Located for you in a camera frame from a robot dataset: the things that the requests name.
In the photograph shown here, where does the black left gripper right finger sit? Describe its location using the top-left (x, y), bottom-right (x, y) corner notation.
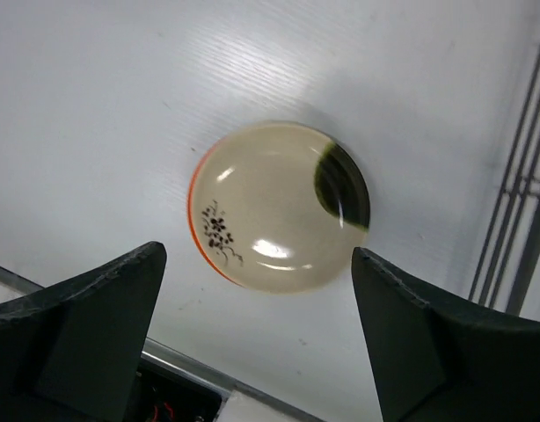
top-left (351, 248), bottom-right (540, 421)

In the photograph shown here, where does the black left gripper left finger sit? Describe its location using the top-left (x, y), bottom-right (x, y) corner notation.
top-left (0, 242), bottom-right (167, 421)

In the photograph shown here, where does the cream plate black flower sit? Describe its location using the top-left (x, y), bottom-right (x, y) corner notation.
top-left (186, 120), bottom-right (371, 295)

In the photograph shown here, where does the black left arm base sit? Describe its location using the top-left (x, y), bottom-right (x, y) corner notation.
top-left (123, 351), bottom-right (230, 421)

